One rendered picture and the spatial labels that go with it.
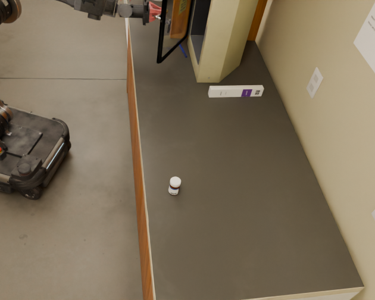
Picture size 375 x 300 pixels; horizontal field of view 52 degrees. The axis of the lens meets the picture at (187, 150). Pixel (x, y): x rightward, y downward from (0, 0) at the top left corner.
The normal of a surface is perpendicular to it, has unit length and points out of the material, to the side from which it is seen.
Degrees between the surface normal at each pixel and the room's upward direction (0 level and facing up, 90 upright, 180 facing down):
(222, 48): 90
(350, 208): 90
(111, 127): 0
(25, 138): 0
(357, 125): 90
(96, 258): 0
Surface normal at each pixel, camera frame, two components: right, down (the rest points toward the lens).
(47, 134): 0.14, -0.65
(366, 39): -0.98, 0.03
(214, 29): 0.14, 0.76
